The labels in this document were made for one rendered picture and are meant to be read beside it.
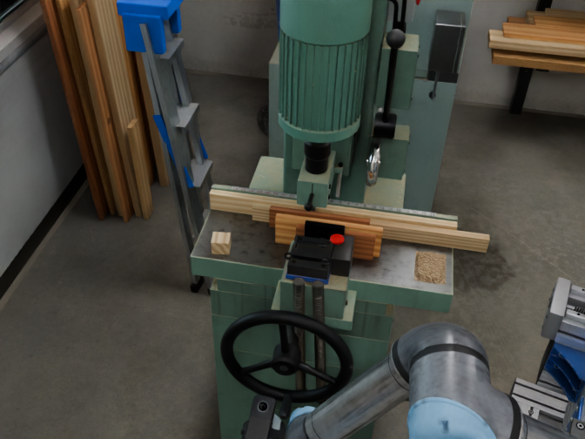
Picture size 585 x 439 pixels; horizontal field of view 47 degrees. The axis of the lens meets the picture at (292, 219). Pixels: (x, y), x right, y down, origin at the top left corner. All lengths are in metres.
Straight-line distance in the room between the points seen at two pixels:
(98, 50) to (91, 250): 0.84
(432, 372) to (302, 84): 0.63
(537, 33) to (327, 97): 2.22
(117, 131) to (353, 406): 1.94
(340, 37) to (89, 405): 1.62
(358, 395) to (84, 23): 1.85
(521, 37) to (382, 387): 2.51
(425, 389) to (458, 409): 0.06
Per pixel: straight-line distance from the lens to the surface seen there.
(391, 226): 1.61
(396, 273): 1.56
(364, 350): 1.70
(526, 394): 2.28
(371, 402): 1.17
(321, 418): 1.25
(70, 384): 2.54
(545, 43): 3.44
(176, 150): 2.33
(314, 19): 1.28
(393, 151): 1.68
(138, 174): 2.95
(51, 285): 2.89
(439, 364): 0.99
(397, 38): 1.27
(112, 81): 2.77
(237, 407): 1.98
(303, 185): 1.52
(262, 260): 1.56
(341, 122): 1.39
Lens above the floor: 1.97
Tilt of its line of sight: 40 degrees down
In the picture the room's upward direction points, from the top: 2 degrees clockwise
